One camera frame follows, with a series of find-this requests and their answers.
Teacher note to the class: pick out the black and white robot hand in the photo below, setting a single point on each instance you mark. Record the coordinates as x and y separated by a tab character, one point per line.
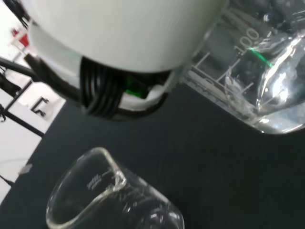
114	35

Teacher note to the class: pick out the red object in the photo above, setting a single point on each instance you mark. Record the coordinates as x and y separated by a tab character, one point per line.
23	38

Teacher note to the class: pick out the black tripod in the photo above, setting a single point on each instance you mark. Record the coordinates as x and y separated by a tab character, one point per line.
14	90

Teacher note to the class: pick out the black bench cloth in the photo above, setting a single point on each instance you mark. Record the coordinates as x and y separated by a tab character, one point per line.
202	167

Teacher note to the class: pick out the clear tape piece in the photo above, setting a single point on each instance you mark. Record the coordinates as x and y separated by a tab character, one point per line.
26	169

